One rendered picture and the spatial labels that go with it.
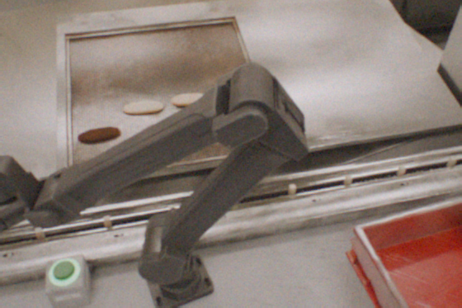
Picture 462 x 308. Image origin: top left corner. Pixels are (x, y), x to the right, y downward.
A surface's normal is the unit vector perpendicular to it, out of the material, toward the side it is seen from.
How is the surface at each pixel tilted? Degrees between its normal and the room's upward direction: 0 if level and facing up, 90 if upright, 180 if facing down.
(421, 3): 90
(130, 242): 0
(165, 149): 88
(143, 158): 88
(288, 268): 0
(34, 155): 0
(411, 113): 10
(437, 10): 89
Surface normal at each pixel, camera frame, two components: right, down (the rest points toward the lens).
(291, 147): -0.04, 0.68
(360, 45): 0.06, -0.61
